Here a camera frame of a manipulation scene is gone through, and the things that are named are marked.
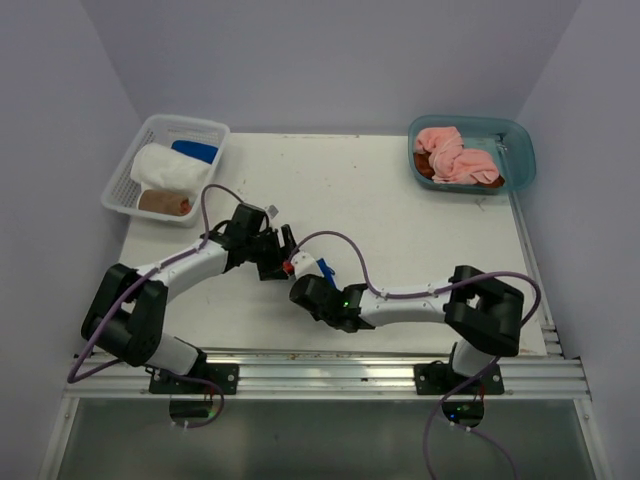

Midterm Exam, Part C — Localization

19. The blue towel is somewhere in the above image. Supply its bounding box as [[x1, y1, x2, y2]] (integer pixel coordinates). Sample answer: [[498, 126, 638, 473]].
[[316, 258, 337, 288], [171, 140, 219, 165]]

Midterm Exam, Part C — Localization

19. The orange brown patterned towel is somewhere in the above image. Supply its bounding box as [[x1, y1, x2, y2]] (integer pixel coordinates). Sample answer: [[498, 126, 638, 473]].
[[137, 189, 192, 216]]

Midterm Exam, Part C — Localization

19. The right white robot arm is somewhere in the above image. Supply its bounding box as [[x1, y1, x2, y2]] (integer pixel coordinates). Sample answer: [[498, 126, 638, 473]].
[[289, 265, 524, 395]]

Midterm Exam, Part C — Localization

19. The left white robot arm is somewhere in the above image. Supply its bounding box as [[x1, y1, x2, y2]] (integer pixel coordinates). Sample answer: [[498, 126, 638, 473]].
[[78, 203, 296, 395]]

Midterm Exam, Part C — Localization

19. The blue rolled towel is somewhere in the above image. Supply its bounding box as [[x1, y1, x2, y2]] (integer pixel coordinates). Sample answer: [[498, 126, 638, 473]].
[[171, 140, 219, 165]]

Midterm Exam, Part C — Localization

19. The white rolled towel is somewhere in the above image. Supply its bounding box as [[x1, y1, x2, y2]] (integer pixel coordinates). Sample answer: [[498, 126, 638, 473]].
[[130, 143, 212, 197]]

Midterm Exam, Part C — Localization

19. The white plastic mesh basket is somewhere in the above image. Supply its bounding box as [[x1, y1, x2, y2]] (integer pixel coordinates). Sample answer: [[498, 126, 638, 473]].
[[101, 114, 230, 228]]

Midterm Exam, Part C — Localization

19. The dark red towel in tub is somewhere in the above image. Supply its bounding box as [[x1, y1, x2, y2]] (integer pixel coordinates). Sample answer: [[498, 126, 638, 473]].
[[413, 153, 505, 189]]

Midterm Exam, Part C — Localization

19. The pink crumpled towel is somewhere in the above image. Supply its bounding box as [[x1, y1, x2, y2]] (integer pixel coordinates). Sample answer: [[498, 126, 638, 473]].
[[413, 126, 503, 187]]

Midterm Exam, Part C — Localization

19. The teal plastic tub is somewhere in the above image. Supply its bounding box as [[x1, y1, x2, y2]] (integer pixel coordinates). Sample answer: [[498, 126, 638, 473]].
[[408, 115, 537, 194]]

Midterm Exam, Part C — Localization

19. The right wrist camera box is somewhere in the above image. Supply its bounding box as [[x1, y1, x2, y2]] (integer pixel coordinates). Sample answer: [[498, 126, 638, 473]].
[[283, 251, 322, 279]]

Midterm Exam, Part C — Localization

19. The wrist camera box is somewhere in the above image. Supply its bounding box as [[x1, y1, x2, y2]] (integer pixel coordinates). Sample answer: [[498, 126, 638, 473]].
[[283, 251, 322, 279], [266, 205, 279, 219]]

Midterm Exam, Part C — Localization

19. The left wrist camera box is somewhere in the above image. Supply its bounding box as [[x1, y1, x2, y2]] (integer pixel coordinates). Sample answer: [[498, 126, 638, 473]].
[[266, 205, 279, 219]]

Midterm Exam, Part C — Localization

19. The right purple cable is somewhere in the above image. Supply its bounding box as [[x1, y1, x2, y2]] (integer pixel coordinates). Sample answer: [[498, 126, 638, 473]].
[[292, 230, 544, 480]]

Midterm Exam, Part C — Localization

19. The aluminium mounting rail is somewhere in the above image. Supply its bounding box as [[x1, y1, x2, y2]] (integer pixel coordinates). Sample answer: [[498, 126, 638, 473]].
[[64, 347, 591, 401]]

